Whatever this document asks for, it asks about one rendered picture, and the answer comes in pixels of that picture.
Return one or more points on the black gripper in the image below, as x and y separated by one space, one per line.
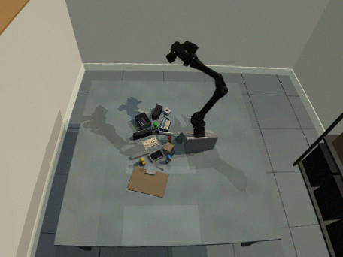
172 56

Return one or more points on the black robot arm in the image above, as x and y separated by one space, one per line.
191 59

